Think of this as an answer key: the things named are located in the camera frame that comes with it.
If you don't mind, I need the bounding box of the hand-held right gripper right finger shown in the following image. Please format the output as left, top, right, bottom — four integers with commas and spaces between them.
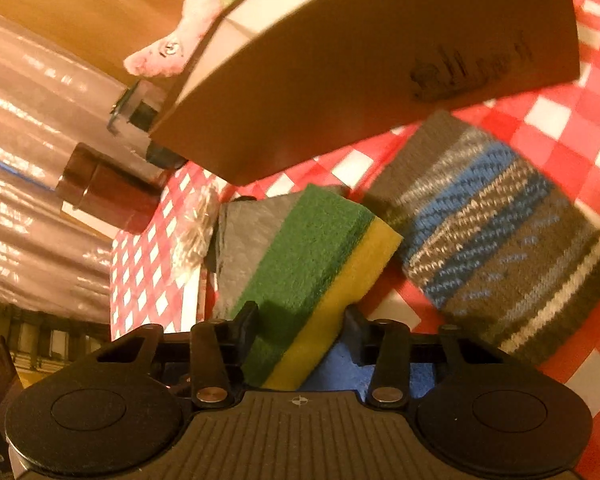
344, 305, 506, 408

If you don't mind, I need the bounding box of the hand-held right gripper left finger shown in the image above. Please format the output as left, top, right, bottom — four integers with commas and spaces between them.
96, 301, 259, 408

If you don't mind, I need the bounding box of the grey cloth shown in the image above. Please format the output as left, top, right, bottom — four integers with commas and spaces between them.
203, 194, 351, 321

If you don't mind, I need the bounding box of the green and yellow sponge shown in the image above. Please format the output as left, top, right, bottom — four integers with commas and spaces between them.
232, 183, 405, 392

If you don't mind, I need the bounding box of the grey blue striped sock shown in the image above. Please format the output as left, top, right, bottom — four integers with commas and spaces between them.
362, 109, 600, 367

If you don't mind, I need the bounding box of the brown cardboard box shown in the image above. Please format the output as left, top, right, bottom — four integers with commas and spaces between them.
149, 0, 581, 187

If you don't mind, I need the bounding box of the clear plastic wrapper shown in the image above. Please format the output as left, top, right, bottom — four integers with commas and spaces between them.
172, 185, 223, 281

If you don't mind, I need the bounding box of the dark brown canister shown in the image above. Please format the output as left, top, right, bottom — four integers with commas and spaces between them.
56, 143, 167, 235

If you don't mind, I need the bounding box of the glass jar with lid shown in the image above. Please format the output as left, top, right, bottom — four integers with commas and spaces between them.
107, 79, 188, 170

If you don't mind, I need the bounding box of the sheer curtain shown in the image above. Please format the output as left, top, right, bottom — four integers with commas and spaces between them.
0, 7, 151, 326

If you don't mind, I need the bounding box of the pink starfish plush toy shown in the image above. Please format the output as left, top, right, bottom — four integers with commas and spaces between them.
123, 0, 242, 79

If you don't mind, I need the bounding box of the red checkered tablecloth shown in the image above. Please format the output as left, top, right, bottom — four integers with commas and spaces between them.
109, 0, 600, 441

